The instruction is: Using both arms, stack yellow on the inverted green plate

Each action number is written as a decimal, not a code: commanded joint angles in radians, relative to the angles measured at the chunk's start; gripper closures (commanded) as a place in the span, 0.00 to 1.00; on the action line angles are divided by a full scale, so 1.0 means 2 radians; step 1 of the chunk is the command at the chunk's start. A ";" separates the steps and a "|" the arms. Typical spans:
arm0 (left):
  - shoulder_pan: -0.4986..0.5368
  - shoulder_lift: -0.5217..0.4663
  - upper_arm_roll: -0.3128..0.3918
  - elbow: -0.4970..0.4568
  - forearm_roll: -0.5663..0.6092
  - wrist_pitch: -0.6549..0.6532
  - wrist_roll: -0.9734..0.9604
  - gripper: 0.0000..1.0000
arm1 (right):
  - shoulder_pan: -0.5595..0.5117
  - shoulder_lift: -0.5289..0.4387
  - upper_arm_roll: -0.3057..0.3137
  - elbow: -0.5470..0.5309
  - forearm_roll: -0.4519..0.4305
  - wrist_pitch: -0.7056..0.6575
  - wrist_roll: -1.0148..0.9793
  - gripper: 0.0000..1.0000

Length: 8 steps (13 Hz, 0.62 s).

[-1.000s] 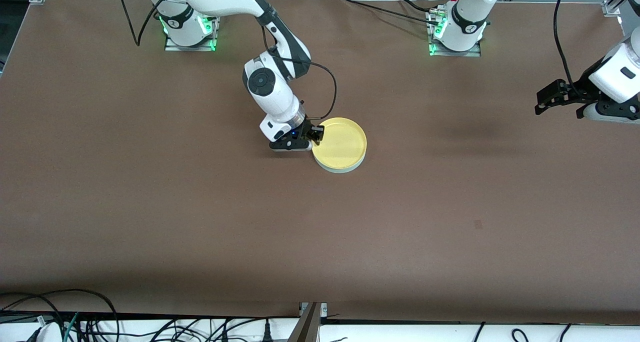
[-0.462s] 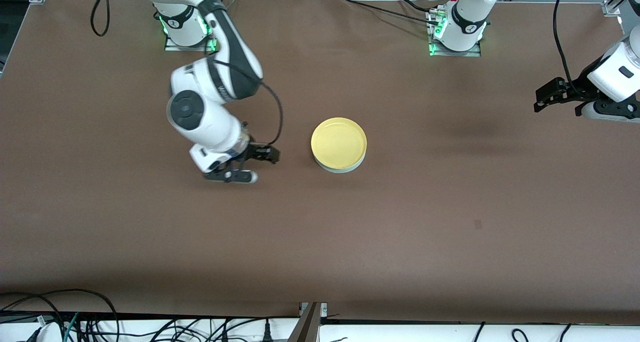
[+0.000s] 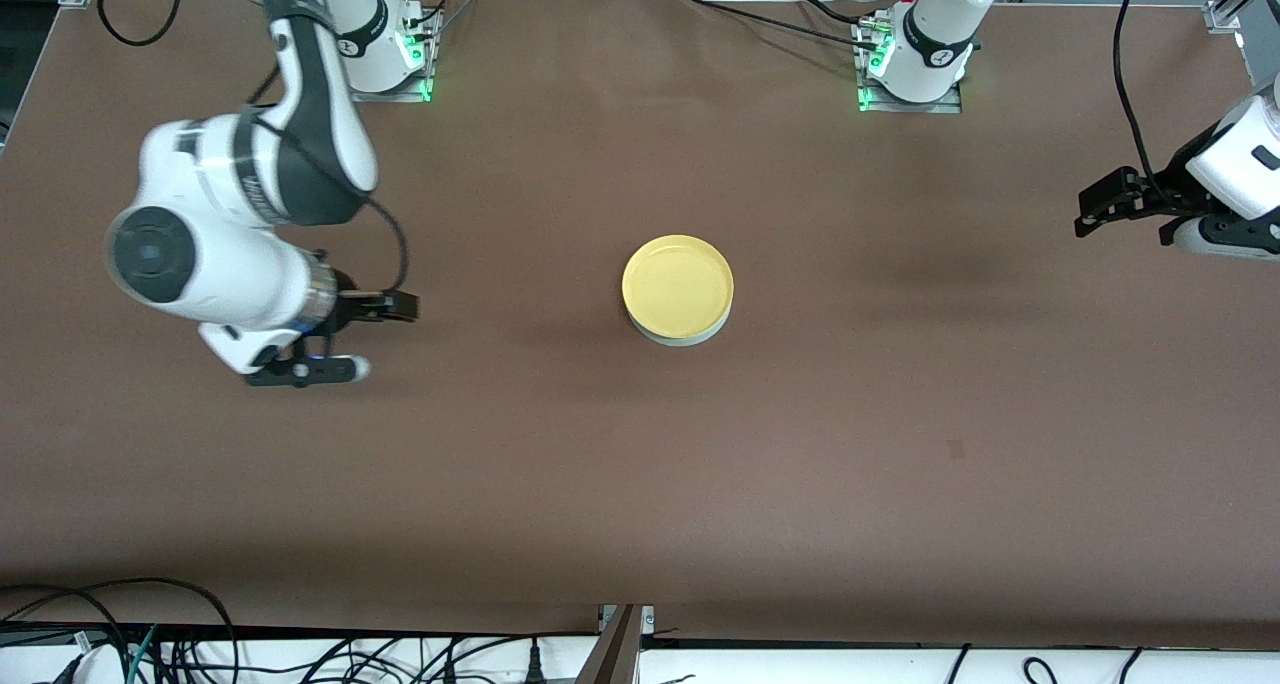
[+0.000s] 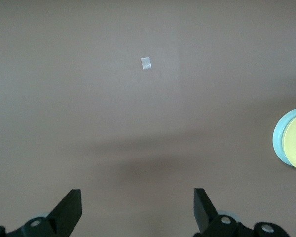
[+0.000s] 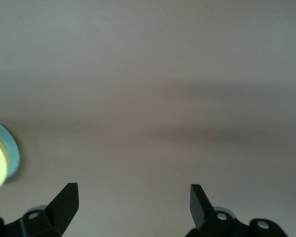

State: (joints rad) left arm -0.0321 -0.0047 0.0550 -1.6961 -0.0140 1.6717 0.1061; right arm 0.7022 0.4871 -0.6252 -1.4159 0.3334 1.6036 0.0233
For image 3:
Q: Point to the black plug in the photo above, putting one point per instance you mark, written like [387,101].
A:
[535,669]

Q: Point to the brown table cover sheet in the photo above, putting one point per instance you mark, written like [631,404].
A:
[640,504]

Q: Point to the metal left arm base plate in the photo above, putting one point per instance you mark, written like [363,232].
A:
[910,107]

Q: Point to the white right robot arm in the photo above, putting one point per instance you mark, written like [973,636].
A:
[220,264]

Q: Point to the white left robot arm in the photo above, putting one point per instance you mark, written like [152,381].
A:
[940,24]

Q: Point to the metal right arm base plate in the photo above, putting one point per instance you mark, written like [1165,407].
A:
[410,94]

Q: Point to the yellow round plate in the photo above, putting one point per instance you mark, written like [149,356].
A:
[678,286]

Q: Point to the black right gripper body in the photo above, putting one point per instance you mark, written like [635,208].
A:
[353,307]

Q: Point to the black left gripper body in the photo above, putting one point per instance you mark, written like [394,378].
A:
[1172,191]

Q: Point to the pale green round plate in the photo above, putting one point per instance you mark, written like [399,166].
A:
[685,342]

